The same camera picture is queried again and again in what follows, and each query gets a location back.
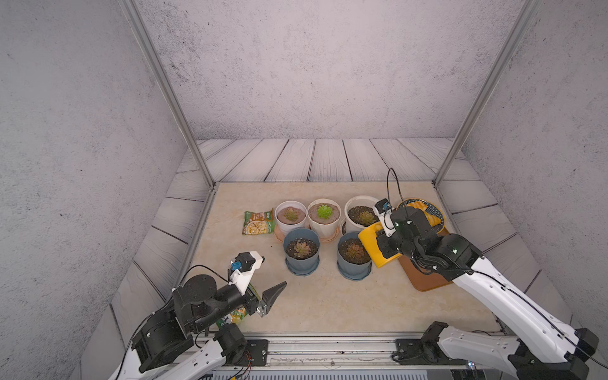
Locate yellow watering can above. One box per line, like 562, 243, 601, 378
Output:
358, 222, 402, 268

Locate blue pot red succulent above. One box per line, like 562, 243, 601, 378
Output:
337, 232, 372, 281

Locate small white pot pink-green succulent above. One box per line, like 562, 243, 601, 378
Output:
275, 200, 307, 235

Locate white pot bright green succulent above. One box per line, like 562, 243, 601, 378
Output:
307, 199, 342, 238

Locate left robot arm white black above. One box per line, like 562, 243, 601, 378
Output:
110, 275, 288, 379

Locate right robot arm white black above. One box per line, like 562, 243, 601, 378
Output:
359, 199, 599, 379

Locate large white round pot succulent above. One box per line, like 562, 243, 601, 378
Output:
343, 196, 378, 234

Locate green yellow candy bag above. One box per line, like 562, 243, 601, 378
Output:
215, 306, 249, 329

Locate yellow bread roll lower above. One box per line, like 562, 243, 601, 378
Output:
424, 211, 443, 227

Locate yellow bread roll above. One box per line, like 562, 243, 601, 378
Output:
407, 199, 428, 212
424, 211, 443, 227

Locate blue patterned plate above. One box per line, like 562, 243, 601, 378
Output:
397, 198, 446, 234

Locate yellow bread roll upper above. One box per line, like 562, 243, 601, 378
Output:
407, 199, 428, 212

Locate brown tray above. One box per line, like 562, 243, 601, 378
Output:
398, 242, 451, 292

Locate pink saucer under small pot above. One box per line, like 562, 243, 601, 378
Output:
274, 227, 286, 242

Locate green orange snack packet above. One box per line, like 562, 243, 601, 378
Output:
242, 209, 276, 236

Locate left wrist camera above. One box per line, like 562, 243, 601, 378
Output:
229, 251, 264, 295

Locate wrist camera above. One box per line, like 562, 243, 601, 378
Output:
229, 251, 264, 295
374, 198, 396, 238

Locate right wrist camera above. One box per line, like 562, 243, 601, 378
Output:
374, 198, 396, 238

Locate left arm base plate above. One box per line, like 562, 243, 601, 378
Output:
224, 339, 269, 367

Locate front aluminium rail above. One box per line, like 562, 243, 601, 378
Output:
124, 334, 547, 380

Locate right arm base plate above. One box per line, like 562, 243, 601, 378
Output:
391, 339, 467, 366

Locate right aluminium frame post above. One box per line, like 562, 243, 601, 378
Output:
432, 0, 542, 189

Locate aluminium frame post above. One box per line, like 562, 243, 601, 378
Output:
432, 0, 542, 189
120, 0, 215, 188

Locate left aluminium frame post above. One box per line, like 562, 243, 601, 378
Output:
120, 0, 215, 188

